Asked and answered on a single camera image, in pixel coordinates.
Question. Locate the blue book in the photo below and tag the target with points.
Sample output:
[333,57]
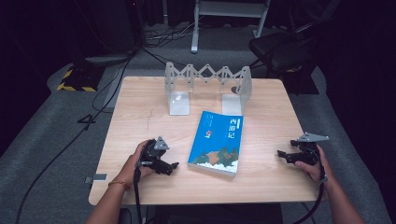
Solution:
[216,144]

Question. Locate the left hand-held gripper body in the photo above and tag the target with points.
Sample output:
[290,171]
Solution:
[151,154]

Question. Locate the yellow black striped floor plate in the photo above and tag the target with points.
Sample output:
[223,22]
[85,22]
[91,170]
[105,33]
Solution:
[79,79]

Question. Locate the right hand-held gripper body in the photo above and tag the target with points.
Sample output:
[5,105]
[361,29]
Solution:
[308,152]

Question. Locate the person's right hand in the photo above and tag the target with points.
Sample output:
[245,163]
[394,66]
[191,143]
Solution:
[317,171]

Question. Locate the person's left hand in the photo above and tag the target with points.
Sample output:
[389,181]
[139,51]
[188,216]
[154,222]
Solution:
[130,172]

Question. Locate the grey flat stand base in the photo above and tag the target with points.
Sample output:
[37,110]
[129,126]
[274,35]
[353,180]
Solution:
[107,58]

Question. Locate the white metal desk frame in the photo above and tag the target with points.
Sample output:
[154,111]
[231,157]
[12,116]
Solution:
[195,31]

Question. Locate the white expandable book stand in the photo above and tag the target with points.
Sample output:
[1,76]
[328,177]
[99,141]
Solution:
[179,104]

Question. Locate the black chair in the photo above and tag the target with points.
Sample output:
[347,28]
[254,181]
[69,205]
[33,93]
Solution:
[280,49]

